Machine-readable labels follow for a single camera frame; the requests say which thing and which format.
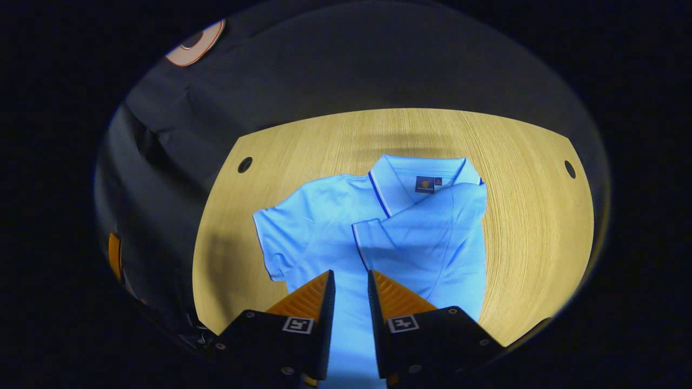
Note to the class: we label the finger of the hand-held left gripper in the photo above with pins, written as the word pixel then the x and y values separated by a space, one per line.
pixel 114 256

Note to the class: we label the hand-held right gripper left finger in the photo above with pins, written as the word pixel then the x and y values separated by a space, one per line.
pixel 326 335

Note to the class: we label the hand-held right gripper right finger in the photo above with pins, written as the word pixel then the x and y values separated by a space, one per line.
pixel 377 335

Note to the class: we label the light blue T-shirt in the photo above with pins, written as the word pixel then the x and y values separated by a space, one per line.
pixel 421 237

